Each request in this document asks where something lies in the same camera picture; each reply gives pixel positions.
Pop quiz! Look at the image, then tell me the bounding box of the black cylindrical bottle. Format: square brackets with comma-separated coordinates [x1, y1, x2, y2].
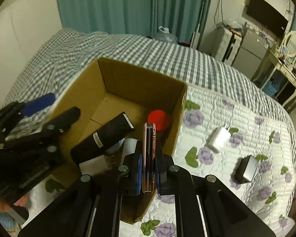
[70, 112, 135, 165]

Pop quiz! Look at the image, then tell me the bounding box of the brown cardboard box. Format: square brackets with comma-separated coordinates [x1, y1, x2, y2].
[53, 58, 187, 221]

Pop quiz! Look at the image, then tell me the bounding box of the grey checked bed sheet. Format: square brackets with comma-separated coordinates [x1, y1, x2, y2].
[1, 27, 296, 134]

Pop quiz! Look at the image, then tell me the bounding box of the plain white bottle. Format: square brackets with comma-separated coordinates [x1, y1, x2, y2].
[121, 138, 138, 164]

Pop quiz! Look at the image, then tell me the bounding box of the black silver power adapter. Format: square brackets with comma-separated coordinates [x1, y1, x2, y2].
[234, 155, 258, 184]

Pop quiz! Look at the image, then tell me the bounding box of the white dressing table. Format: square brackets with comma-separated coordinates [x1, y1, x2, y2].
[251, 50, 296, 107]

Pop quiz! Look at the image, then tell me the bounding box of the silver mini fridge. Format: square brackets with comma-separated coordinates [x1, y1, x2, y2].
[232, 29, 270, 79]

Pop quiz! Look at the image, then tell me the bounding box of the oval white vanity mirror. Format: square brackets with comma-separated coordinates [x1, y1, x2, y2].
[282, 31, 296, 58]

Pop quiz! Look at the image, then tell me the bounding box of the white power bank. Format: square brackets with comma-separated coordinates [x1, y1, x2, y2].
[79, 155, 110, 176]

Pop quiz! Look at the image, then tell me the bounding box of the clear water jug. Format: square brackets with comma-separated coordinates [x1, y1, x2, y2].
[152, 26, 177, 44]

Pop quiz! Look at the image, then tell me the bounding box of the white flat mop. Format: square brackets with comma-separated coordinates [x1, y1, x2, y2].
[190, 0, 205, 50]

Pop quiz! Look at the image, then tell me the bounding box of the black wall television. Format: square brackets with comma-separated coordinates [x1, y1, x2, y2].
[246, 0, 288, 39]

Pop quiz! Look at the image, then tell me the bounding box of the light blue earbuds case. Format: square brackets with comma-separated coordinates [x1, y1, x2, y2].
[105, 139, 124, 156]

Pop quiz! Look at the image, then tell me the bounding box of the teal curtain left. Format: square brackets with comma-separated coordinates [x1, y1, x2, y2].
[57, 0, 211, 42]

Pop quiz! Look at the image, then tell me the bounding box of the white wall charger plug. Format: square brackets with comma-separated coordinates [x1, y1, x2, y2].
[207, 124, 231, 152]

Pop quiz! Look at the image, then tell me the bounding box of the blue laundry basket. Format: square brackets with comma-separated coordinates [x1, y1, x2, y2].
[262, 78, 280, 97]

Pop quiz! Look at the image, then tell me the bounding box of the white bottle red cap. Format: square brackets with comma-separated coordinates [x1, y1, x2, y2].
[147, 110, 172, 131]

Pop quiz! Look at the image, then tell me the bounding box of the white suitcase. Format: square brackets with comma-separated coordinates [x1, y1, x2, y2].
[211, 28, 242, 66]

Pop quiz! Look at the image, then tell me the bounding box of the white floral quilt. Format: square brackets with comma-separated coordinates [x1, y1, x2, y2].
[34, 86, 296, 236]

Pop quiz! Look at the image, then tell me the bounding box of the person's hand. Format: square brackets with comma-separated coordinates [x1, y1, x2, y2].
[0, 195, 28, 212]

